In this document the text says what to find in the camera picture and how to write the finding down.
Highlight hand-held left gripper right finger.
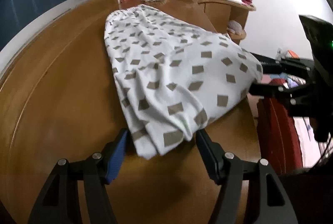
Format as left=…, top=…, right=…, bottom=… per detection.
left=196, top=130, right=298, bottom=224

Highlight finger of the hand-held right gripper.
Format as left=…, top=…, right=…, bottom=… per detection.
left=248, top=51, right=313, bottom=76
left=248, top=82, right=311, bottom=108

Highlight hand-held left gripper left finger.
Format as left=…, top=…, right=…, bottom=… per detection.
left=27, top=128, right=128, bottom=224

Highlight white diamond-print pants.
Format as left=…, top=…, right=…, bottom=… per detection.
left=104, top=4, right=264, bottom=160

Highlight red blanket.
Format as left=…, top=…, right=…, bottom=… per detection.
left=257, top=96, right=305, bottom=175

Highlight white folded cloth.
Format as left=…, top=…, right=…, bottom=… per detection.
left=226, top=20, right=246, bottom=37

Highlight curved wooden corner shelf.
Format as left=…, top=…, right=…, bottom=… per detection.
left=166, top=0, right=257, bottom=45

